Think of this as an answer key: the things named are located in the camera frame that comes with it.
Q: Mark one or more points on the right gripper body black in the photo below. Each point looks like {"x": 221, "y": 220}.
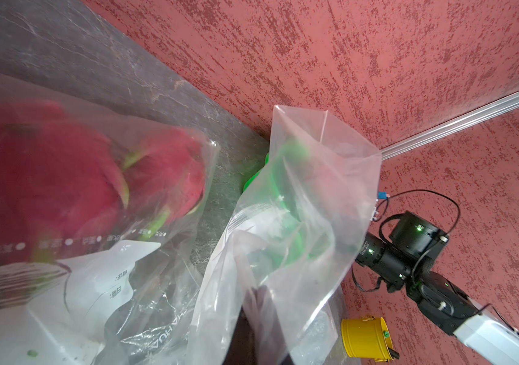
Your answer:
{"x": 413, "y": 246}

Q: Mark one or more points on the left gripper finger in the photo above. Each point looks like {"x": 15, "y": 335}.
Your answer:
{"x": 264, "y": 341}

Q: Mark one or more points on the clear zip-top bag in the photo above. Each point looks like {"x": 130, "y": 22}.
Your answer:
{"x": 342, "y": 182}
{"x": 131, "y": 300}

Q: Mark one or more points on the dragon fruit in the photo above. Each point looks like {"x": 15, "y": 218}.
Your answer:
{"x": 61, "y": 191}

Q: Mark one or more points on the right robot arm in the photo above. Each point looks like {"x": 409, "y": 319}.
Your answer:
{"x": 480, "y": 328}

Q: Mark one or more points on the yellow cup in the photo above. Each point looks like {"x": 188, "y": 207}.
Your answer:
{"x": 368, "y": 338}

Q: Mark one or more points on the green plastic basket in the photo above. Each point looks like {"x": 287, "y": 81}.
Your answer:
{"x": 292, "y": 213}

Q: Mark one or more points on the right corner aluminium post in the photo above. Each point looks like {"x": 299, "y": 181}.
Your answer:
{"x": 465, "y": 121}

